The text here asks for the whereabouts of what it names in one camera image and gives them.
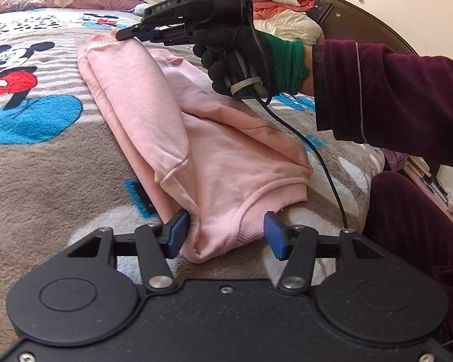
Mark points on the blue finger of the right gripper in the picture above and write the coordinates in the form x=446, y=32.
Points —
x=154, y=36

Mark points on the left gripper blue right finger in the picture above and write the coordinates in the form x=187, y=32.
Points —
x=280, y=237

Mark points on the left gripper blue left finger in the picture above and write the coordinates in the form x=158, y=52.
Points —
x=174, y=233

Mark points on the pink sweatshirt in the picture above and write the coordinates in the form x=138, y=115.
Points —
x=191, y=148

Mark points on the right forearm maroon sleeve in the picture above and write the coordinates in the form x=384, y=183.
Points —
x=367, y=93

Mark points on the right gloved hand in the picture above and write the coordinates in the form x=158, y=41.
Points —
x=240, y=59

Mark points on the cream white duvet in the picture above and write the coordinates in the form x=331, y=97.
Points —
x=287, y=25

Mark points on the purple floral quilt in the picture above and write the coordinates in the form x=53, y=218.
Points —
x=26, y=5

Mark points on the dark wooden bed headboard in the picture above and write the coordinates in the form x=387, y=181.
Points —
x=342, y=20

